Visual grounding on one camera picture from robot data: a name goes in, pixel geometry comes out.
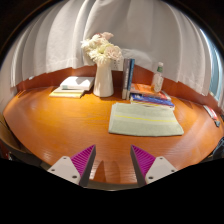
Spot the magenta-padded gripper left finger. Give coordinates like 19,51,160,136
47,144,97,188

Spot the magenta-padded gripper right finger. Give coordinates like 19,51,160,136
130,144,179,188

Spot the pale green towel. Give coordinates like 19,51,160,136
108,102,185,138

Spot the pale thin book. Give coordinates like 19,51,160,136
130,99,176,111

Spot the black chair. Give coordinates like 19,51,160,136
211,136,224,161

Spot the blue flat book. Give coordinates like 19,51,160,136
129,93,176,108

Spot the red flat book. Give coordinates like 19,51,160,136
146,87,173,102

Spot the yellow flat book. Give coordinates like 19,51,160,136
48,86,86,99

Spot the red and white packet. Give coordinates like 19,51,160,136
203,104,219,122

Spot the orange flat book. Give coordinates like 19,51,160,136
129,83,158,98

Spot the thick white book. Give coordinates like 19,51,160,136
59,75,96,92

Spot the clear plastic drink bottle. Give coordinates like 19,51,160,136
150,61,165,94

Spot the white ceramic vase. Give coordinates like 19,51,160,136
92,61,115,98

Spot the grey upright book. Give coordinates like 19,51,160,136
121,58,131,100

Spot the blue upright book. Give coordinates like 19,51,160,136
126,58,136,101

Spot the window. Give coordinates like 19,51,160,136
199,29,224,101

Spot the white and pink flower bouquet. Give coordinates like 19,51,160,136
80,31,124,66

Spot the white curtain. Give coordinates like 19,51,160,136
0,0,218,114

